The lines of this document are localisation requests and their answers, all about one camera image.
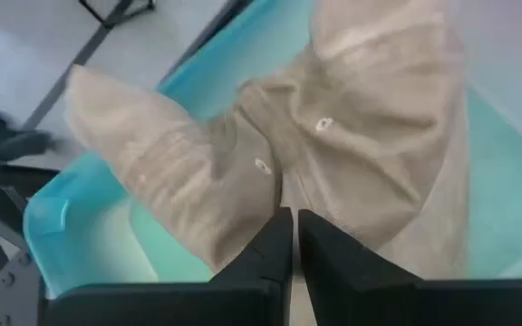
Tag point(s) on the teal translucent plastic bin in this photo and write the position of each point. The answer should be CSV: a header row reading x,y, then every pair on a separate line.
x,y
84,235

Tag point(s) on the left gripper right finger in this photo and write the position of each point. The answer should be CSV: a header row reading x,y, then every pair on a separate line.
x,y
356,290

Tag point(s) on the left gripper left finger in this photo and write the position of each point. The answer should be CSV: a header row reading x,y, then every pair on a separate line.
x,y
252,290

